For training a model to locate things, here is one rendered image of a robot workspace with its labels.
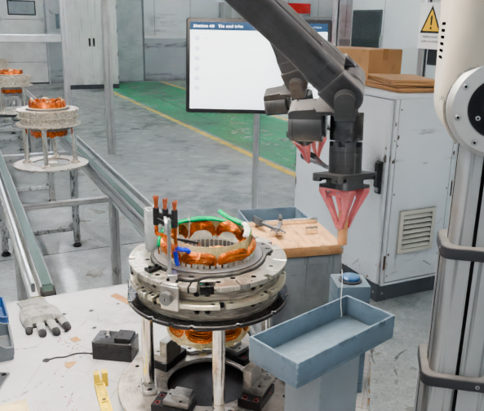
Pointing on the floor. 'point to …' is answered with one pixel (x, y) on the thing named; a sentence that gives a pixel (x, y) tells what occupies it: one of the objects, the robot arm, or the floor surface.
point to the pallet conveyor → (24, 267)
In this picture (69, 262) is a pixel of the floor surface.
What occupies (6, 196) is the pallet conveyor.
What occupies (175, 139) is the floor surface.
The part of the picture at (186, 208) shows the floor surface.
